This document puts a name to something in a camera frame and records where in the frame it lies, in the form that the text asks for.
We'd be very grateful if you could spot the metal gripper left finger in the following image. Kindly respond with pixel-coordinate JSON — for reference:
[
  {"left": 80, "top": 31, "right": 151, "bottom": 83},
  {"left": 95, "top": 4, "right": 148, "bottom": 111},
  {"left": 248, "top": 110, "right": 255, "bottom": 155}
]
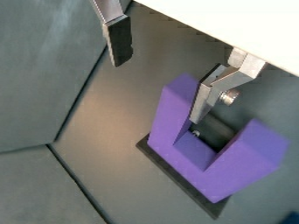
[{"left": 91, "top": 0, "right": 134, "bottom": 67}]

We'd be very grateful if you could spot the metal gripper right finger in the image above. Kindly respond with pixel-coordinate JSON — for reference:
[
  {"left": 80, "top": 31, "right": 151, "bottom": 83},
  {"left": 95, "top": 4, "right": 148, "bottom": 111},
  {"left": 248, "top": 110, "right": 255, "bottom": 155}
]
[{"left": 190, "top": 48, "right": 267, "bottom": 123}]

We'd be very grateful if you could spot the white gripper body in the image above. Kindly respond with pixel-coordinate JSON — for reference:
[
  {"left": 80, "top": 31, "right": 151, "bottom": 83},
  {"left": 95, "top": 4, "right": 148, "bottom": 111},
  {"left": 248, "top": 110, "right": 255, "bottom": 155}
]
[{"left": 136, "top": 0, "right": 299, "bottom": 77}]

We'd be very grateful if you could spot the purple U-shaped block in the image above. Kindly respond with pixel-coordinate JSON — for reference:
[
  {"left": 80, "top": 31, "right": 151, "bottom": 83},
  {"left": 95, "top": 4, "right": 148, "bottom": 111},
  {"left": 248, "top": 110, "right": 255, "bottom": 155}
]
[{"left": 148, "top": 73, "right": 288, "bottom": 203}]

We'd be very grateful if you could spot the black fixture holder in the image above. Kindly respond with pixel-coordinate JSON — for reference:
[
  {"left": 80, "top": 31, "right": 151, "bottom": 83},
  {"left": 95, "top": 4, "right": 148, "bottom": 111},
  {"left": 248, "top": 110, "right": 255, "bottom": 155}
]
[{"left": 135, "top": 113, "right": 238, "bottom": 221}]

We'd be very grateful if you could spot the blue U-shaped block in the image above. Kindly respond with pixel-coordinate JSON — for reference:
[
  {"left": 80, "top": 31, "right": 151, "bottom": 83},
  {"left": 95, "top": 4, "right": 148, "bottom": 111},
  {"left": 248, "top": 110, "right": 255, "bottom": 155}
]
[{"left": 279, "top": 212, "right": 299, "bottom": 224}]

